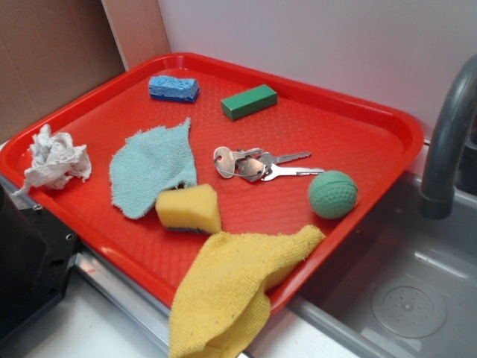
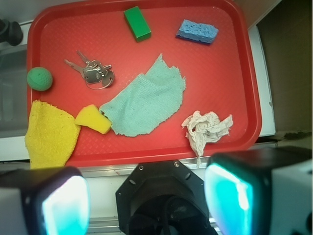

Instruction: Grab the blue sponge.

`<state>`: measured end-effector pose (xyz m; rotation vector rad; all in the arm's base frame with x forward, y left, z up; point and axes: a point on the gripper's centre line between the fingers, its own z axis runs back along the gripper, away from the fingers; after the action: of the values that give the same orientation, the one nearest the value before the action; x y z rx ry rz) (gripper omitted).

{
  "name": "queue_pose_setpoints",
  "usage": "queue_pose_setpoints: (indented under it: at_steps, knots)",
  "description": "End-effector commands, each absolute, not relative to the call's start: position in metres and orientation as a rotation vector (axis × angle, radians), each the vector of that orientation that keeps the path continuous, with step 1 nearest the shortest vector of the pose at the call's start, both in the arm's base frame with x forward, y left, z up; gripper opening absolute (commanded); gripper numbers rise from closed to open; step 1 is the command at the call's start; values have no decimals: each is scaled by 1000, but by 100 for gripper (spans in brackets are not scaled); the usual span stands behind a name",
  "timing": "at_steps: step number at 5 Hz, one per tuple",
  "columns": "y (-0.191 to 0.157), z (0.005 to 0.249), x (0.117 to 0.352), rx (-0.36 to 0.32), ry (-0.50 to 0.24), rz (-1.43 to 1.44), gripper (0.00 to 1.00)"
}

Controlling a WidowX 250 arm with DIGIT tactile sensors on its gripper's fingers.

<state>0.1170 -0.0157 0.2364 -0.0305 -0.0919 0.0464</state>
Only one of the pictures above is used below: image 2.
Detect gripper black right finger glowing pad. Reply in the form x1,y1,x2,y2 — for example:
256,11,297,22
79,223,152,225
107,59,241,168
204,146,313,235

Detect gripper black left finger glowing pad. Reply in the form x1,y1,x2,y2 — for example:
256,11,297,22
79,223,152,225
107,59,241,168
0,167,91,235

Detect yellow sponge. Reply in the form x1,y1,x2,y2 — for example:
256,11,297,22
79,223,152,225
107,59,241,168
74,104,112,134

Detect blue sponge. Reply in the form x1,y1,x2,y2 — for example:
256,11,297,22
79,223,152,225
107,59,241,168
176,19,219,45

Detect yellow woven cloth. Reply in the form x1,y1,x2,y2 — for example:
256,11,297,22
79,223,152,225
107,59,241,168
25,100,81,169

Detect crumpled white paper towel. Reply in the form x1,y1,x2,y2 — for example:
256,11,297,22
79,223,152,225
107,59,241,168
181,111,233,167

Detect green dimpled ball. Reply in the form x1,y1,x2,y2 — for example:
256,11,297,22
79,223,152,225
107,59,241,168
26,67,53,91

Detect silver key bunch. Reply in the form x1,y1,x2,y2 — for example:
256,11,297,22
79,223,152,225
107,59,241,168
64,50,115,90

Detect teal woven cloth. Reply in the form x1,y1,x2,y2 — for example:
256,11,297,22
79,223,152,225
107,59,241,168
100,54,186,137

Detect red plastic tray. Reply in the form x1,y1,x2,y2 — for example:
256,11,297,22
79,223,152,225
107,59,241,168
27,0,261,167

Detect black knob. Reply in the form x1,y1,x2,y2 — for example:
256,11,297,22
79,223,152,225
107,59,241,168
0,19,23,46

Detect green rectangular block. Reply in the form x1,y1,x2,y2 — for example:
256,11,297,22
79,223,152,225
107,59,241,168
124,6,152,42

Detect black octagonal mount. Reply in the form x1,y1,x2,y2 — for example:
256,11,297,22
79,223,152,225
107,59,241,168
115,161,216,235

